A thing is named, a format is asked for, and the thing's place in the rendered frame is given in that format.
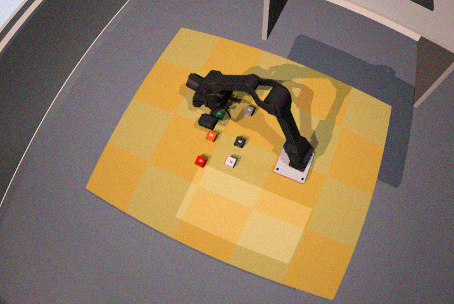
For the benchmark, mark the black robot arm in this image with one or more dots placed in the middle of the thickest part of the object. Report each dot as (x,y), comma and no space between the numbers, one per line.
(277,103)

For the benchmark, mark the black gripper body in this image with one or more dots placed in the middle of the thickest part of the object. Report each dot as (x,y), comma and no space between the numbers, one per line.
(209,121)

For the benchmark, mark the yellow block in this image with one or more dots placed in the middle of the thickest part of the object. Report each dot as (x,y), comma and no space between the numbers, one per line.
(234,97)

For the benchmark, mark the green block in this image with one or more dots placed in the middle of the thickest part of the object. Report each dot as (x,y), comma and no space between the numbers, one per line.
(220,114)

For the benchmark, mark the red block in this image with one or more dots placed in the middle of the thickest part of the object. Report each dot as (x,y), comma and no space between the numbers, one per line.
(200,161)

